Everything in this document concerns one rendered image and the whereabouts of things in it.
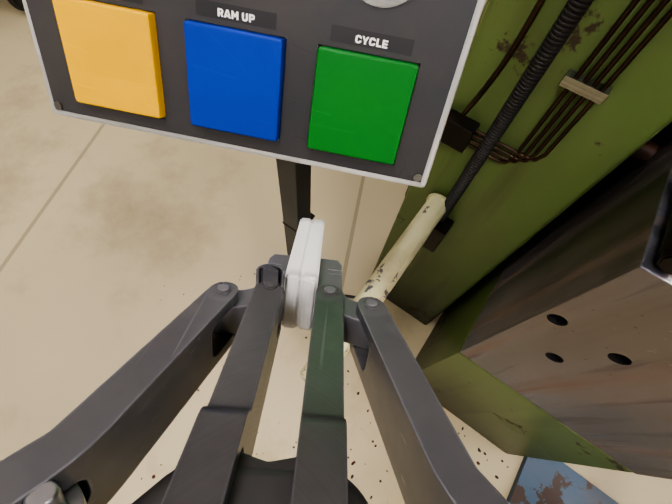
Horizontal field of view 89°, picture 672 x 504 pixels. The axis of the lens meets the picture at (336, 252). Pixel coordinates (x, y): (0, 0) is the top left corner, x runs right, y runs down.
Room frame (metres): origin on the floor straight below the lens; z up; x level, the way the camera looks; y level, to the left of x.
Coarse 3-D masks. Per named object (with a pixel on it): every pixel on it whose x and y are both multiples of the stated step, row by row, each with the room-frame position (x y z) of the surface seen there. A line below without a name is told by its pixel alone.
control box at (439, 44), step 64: (128, 0) 0.25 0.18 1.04; (192, 0) 0.26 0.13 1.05; (256, 0) 0.26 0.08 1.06; (320, 0) 0.26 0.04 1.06; (384, 0) 0.26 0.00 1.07; (448, 0) 0.26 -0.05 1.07; (64, 64) 0.23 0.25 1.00; (448, 64) 0.24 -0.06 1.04; (128, 128) 0.21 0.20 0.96; (192, 128) 0.21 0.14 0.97
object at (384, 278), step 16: (432, 208) 0.41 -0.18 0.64; (416, 224) 0.37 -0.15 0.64; (432, 224) 0.38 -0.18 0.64; (400, 240) 0.33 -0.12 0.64; (416, 240) 0.33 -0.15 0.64; (400, 256) 0.29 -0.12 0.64; (384, 272) 0.26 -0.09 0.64; (400, 272) 0.27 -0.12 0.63; (368, 288) 0.22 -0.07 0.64; (384, 288) 0.23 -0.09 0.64; (304, 368) 0.08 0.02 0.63
